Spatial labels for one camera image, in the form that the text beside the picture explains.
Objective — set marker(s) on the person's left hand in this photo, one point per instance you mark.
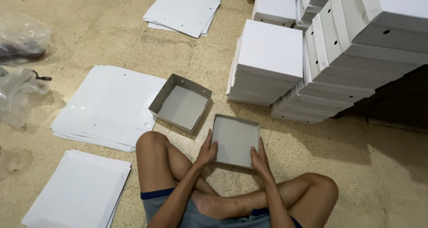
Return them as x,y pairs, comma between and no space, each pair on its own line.
206,153

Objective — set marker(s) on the person's right hand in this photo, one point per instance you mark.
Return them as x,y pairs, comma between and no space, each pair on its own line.
260,159

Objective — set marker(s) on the small grey box tray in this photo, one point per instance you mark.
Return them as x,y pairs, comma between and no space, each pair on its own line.
234,141

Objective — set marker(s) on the person's legs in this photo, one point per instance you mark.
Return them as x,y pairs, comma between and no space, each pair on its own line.
234,194

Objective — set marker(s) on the large grey folded box tray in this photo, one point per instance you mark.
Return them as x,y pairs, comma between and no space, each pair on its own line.
180,104

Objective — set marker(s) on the grey shorts with blue trim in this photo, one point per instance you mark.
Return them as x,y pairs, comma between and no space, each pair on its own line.
197,218

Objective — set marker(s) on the pile of punched flat cardboard sheets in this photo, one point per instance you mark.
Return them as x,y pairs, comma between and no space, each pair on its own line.
108,107

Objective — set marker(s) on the stacks of assembled white boxes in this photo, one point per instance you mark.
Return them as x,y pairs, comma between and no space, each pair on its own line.
321,51

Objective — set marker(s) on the pile of plain flat cardboard sheets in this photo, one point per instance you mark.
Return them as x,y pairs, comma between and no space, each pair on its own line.
78,191

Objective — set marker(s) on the pile of slotted flat cardboard sheets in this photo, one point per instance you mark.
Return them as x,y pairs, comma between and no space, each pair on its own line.
183,10

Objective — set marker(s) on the crumpled clear plastic bag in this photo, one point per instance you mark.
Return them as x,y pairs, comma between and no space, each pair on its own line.
18,94

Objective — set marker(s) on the clear plastic bag with dark contents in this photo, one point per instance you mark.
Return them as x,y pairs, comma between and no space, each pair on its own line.
21,37

